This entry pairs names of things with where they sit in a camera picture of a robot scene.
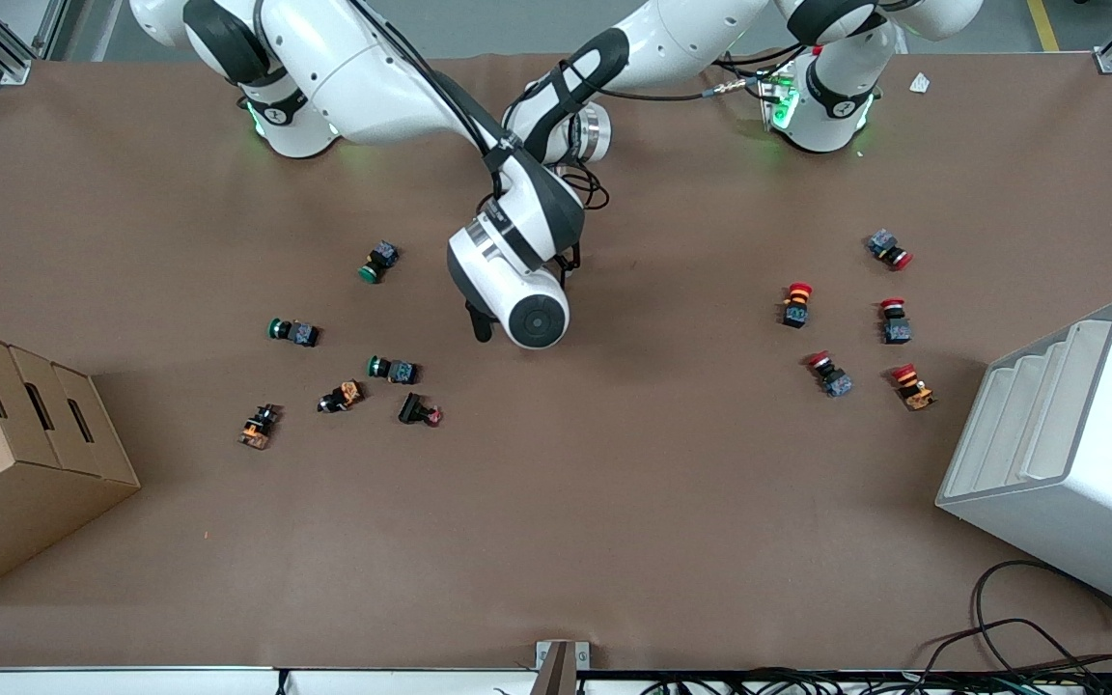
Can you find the red mushroom button grey block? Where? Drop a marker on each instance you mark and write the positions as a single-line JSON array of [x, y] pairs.
[[889, 249], [895, 322], [829, 374]]

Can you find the green pushbutton grey block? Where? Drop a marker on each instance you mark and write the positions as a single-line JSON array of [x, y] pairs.
[[392, 369], [293, 332], [378, 262]]

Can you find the white compartment bin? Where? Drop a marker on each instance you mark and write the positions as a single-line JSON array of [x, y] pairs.
[[1087, 463]]

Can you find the cardboard box with slots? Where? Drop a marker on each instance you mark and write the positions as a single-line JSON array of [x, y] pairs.
[[25, 483]]

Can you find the base connector plate green light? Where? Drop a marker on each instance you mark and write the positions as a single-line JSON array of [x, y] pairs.
[[778, 101]]

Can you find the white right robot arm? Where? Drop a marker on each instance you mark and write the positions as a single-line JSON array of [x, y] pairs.
[[353, 68]]

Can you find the white paper scrap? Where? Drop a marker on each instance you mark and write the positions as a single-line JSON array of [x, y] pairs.
[[920, 83]]

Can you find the black selector orange block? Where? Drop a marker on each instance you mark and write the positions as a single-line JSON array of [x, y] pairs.
[[259, 426], [342, 397]]

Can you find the red button orange contact block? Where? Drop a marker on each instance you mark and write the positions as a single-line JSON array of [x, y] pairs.
[[912, 386]]

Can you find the red button orange striped collar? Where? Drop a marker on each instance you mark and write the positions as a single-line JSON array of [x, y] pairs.
[[796, 304]]

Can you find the grey metal bracket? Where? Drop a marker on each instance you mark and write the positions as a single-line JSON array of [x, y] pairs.
[[561, 666]]

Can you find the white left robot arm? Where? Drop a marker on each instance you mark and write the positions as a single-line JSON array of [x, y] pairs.
[[691, 39]]

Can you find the brown table mat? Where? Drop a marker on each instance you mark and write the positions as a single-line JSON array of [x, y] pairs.
[[614, 502]]

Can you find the black switch red lamp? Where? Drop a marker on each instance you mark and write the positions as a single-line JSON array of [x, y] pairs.
[[417, 410]]

